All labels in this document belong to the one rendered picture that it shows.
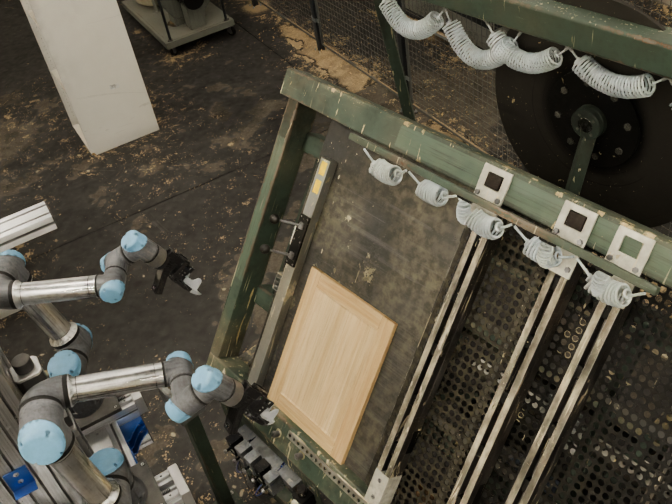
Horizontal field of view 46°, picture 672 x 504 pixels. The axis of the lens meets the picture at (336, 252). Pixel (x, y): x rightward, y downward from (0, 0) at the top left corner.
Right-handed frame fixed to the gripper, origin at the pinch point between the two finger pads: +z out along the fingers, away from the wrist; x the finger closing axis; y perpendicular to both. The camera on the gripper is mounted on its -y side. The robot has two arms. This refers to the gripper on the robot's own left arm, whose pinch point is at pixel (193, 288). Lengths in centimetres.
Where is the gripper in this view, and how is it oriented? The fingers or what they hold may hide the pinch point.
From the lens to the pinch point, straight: 293.1
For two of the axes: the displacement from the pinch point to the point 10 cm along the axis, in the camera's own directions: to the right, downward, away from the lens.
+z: 5.3, 4.7, 7.1
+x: -4.8, -5.3, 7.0
